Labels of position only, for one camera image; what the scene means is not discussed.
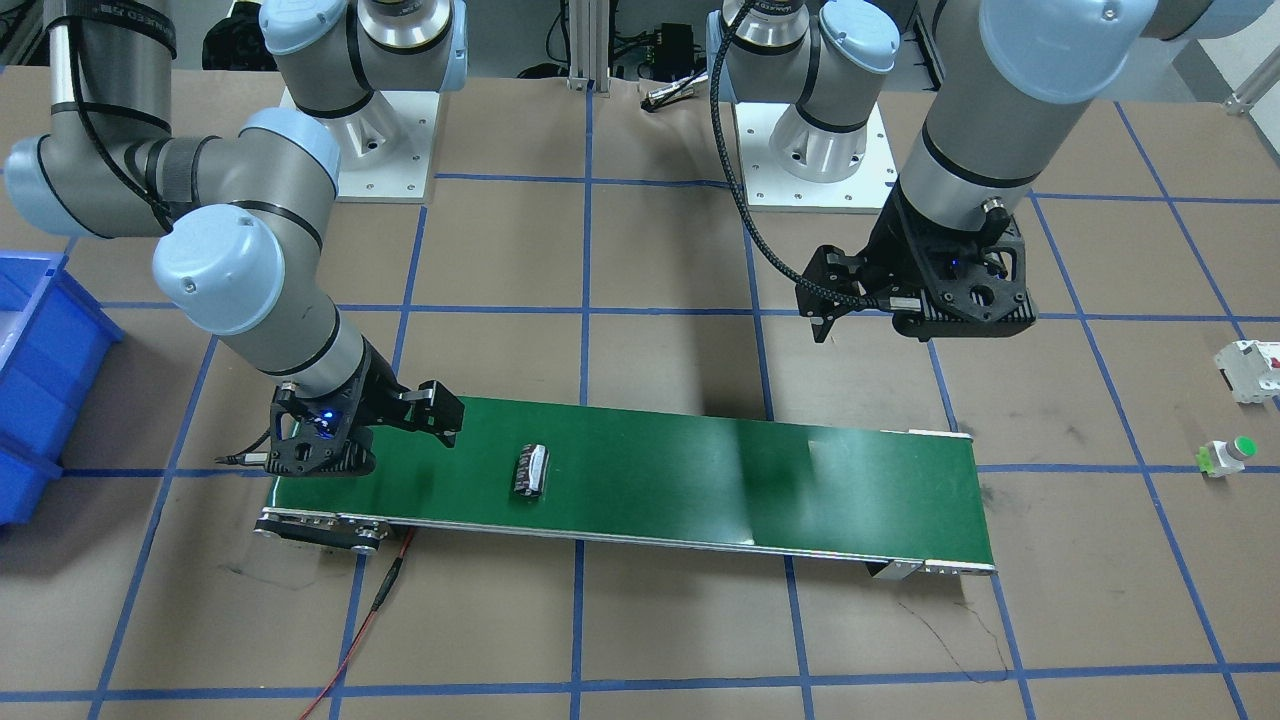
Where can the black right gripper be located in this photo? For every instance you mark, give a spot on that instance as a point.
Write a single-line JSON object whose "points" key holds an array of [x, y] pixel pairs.
{"points": [[377, 397]]}

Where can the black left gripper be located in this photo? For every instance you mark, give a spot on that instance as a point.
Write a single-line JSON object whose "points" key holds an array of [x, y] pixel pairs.
{"points": [[887, 252]]}

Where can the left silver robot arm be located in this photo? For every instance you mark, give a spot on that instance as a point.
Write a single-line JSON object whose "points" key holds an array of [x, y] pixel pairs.
{"points": [[1017, 77]]}

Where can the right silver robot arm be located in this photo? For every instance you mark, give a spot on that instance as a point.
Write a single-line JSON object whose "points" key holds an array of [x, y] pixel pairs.
{"points": [[239, 221]]}

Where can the green conveyor belt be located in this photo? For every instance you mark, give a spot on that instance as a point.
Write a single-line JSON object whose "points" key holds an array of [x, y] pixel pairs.
{"points": [[905, 502]]}

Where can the blue plastic bin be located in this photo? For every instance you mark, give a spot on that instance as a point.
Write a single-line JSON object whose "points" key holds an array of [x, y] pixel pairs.
{"points": [[55, 336]]}

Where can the red white circuit breaker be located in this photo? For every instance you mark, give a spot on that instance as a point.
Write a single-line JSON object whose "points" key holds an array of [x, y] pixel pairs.
{"points": [[1251, 369]]}

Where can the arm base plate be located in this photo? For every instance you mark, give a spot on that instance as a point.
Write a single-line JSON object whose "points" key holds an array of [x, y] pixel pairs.
{"points": [[386, 141], [788, 166]]}

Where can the aluminium frame post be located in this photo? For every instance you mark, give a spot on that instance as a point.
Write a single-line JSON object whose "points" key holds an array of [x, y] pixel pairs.
{"points": [[590, 31]]}

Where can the green push button switch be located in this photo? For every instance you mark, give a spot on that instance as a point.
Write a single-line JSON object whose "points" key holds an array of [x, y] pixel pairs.
{"points": [[1218, 459]]}

